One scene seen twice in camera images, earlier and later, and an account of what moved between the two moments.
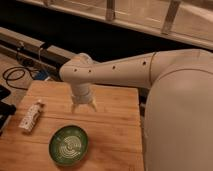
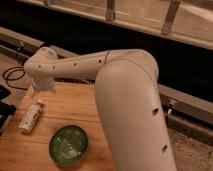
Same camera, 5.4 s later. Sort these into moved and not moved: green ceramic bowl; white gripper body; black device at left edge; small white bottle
Moved: white gripper body
Not moved: green ceramic bowl; black device at left edge; small white bottle
